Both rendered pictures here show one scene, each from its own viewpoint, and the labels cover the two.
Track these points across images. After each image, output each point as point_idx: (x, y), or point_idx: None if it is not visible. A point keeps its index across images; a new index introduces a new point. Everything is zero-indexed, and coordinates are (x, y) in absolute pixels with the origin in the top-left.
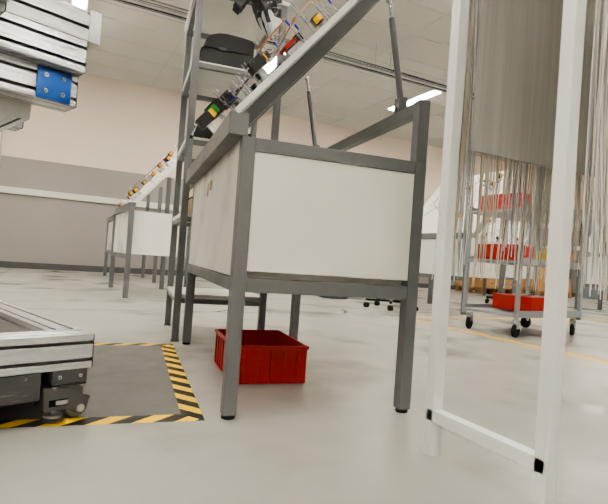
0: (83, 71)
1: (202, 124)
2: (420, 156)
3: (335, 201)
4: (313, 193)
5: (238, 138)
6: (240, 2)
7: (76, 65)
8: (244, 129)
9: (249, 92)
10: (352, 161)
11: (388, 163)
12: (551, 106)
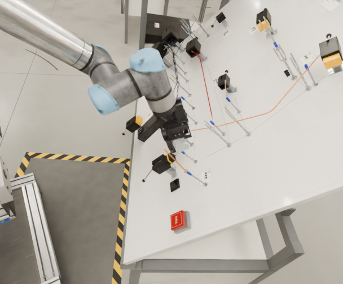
0: (8, 217)
1: (131, 131)
2: (275, 269)
3: (197, 279)
4: (182, 278)
5: None
6: (143, 138)
7: (0, 218)
8: (132, 268)
9: (190, 30)
10: (215, 272)
11: (245, 271)
12: None
